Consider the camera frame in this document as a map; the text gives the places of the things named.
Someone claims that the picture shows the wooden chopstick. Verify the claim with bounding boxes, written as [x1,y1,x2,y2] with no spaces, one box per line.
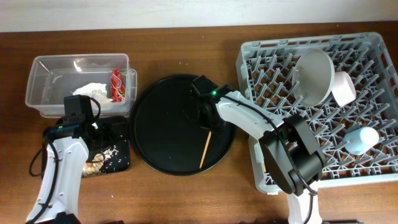
[199,131,212,169]

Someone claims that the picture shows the white paper napkin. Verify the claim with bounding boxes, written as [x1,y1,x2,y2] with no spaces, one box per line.
[72,83,113,103]

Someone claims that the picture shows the red snack wrapper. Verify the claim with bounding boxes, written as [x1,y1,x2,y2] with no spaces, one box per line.
[111,69,126,103]

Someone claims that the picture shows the grey round plate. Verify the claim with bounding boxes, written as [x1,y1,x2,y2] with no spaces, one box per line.
[292,49,335,107]

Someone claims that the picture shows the white bowl with food scraps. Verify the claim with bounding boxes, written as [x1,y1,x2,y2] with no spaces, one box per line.
[331,72,356,107]

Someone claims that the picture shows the light blue plastic cup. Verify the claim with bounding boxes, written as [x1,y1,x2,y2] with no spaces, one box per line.
[343,127,379,156]

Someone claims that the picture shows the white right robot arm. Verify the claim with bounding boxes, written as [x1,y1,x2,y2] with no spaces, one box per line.
[190,75,326,223]

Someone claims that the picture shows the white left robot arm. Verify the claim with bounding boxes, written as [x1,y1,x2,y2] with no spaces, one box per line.
[26,95,116,223]

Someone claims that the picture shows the grey dishwasher rack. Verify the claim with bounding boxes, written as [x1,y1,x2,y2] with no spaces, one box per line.
[236,32,397,188]

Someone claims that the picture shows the clear plastic waste bin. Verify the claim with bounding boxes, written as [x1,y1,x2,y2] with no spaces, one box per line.
[25,54,137,118]

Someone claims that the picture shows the black rectangular tray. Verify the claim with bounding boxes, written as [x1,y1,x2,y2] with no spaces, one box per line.
[55,115,131,178]

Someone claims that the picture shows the spilled rice food scraps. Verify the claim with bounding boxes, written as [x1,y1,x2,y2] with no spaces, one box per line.
[81,146,123,177]

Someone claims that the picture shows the round black serving tray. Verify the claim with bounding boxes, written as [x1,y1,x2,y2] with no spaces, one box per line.
[129,74,237,176]

